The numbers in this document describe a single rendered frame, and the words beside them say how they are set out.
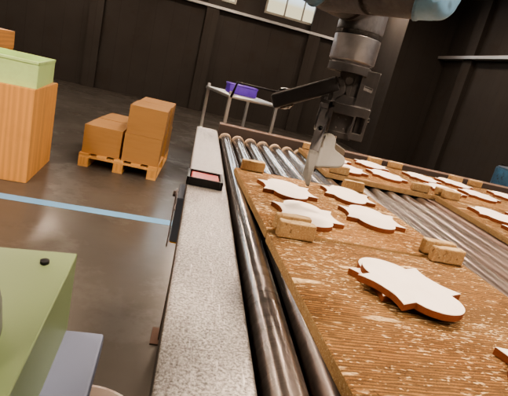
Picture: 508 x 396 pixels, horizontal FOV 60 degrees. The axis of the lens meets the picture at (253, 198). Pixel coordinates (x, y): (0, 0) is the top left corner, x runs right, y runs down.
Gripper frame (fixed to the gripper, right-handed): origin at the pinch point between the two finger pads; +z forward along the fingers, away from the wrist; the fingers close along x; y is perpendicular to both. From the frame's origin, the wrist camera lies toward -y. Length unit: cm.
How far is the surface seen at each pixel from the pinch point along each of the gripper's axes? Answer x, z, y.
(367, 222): 5.2, 6.2, 13.2
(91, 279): 110, 100, -95
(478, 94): 875, -85, 252
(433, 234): 22.4, 9.1, 29.6
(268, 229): -11.9, 7.2, -3.2
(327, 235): -6.5, 7.2, 6.1
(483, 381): -36.8, 7.3, 22.2
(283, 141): 98, 7, -16
